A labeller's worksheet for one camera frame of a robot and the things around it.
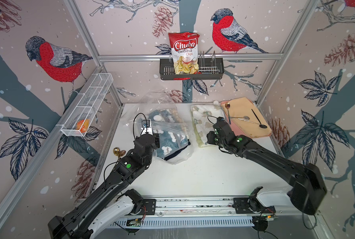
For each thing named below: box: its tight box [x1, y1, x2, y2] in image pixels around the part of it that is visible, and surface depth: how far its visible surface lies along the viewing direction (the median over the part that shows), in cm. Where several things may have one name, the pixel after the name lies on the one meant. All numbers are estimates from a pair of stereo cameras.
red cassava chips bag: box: [168, 31, 201, 75], surface depth 85 cm
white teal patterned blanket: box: [191, 104, 224, 145], surface depth 109 cm
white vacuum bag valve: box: [153, 115, 163, 122], surface depth 94 cm
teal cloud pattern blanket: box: [147, 109, 189, 158], surface depth 92 cm
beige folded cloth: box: [220, 96, 273, 138], surface depth 113 cm
